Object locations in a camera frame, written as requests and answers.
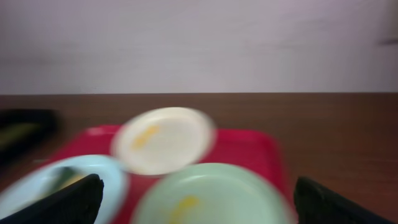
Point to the light blue plate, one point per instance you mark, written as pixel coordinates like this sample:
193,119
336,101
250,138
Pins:
32,186

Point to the light green plate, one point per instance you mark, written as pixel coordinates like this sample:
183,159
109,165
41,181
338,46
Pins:
213,193

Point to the red plastic tray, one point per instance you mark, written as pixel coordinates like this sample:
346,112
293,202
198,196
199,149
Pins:
249,149

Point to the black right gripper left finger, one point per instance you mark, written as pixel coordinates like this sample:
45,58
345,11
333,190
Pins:
78,203

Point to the cream white plate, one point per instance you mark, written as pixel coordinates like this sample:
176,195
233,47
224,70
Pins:
163,140

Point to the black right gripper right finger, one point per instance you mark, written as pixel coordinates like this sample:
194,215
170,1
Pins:
316,204

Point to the black tray with green liquid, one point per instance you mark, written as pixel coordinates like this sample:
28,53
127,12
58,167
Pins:
22,130

